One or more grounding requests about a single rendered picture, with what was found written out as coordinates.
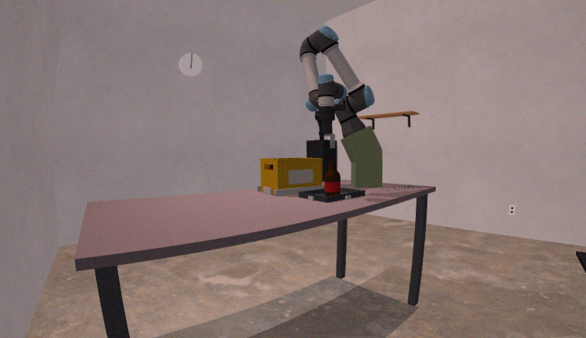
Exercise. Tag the brown bottle with red band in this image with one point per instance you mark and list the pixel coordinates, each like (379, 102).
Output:
(332, 181)

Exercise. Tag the yellow bottle crate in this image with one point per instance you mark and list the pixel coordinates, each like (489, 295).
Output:
(290, 173)

